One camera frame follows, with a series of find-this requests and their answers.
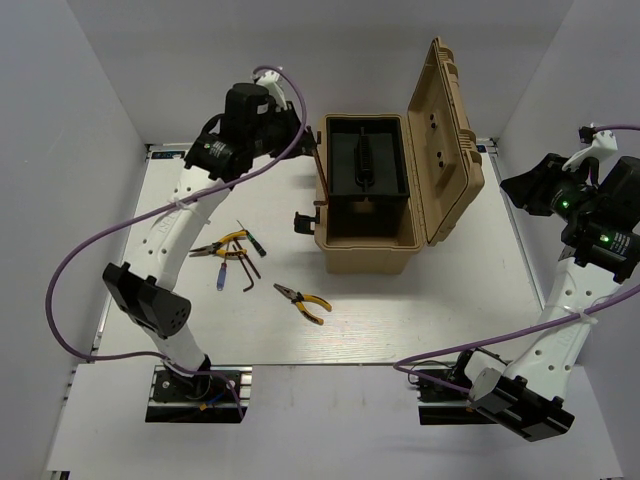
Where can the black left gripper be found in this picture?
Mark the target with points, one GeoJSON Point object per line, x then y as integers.
{"type": "Point", "coordinates": [291, 120]}

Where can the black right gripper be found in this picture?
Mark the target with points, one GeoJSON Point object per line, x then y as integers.
{"type": "Point", "coordinates": [529, 189]}

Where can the black toolbox tray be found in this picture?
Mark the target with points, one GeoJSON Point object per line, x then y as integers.
{"type": "Point", "coordinates": [366, 159]}

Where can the green black precision screwdriver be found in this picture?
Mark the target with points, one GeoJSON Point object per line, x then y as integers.
{"type": "Point", "coordinates": [255, 243]}

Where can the blue red handled screwdriver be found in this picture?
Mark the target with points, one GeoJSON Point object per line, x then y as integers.
{"type": "Point", "coordinates": [222, 275]}

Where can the tan plastic toolbox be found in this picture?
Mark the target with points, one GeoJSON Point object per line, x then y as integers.
{"type": "Point", "coordinates": [444, 169]}

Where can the small brown hex key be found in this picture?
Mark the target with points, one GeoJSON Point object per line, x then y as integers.
{"type": "Point", "coordinates": [251, 282]}

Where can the long brown hex key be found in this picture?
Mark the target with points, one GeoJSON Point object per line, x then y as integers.
{"type": "Point", "coordinates": [311, 146]}

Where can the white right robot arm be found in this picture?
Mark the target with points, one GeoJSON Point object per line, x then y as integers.
{"type": "Point", "coordinates": [526, 396]}

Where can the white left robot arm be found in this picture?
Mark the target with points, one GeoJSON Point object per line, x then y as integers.
{"type": "Point", "coordinates": [143, 285]}

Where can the black front toolbox latch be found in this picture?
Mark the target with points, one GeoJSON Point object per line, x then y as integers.
{"type": "Point", "coordinates": [305, 224]}

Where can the blue label sticker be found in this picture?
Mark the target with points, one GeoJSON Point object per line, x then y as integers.
{"type": "Point", "coordinates": [171, 154]}

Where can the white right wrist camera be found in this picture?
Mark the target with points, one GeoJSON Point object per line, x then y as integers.
{"type": "Point", "coordinates": [603, 145]}

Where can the small yellow handled pliers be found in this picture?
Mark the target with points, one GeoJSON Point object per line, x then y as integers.
{"type": "Point", "coordinates": [219, 248]}

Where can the large yellow handled pliers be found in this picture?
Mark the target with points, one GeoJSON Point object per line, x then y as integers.
{"type": "Point", "coordinates": [299, 300]}

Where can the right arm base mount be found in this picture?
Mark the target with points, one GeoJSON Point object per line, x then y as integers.
{"type": "Point", "coordinates": [439, 405]}

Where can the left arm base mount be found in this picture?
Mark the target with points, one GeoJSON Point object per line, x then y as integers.
{"type": "Point", "coordinates": [199, 399]}

